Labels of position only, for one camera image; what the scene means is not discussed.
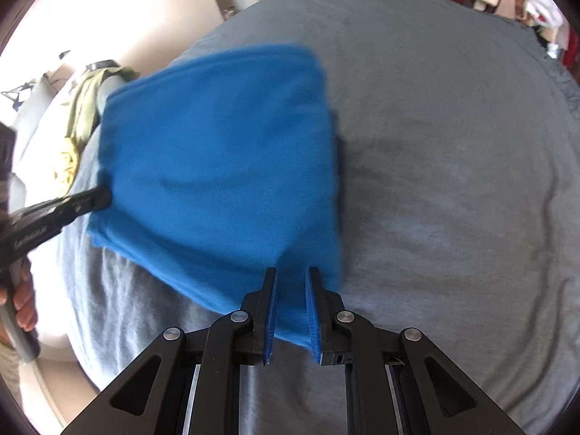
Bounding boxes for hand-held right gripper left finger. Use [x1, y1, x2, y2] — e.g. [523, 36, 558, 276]
[59, 267, 278, 435]

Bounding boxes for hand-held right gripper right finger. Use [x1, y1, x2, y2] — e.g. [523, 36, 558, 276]
[304, 266, 529, 435]

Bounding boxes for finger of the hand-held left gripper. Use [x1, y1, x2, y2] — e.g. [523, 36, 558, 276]
[57, 186, 112, 229]

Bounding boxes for blue pants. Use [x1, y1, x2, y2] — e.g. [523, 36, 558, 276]
[86, 44, 344, 349]

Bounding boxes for person's left hand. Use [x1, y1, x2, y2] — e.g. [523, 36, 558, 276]
[11, 271, 38, 328]

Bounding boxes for yellow garment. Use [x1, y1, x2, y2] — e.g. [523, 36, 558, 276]
[52, 138, 84, 191]

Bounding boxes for olive green garment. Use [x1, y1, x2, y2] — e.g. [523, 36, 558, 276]
[63, 67, 141, 146]

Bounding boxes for black clothes hanger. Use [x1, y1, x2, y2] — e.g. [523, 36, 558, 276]
[0, 82, 37, 112]

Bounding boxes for grey bed blanket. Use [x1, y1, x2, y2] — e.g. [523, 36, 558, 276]
[57, 0, 580, 435]

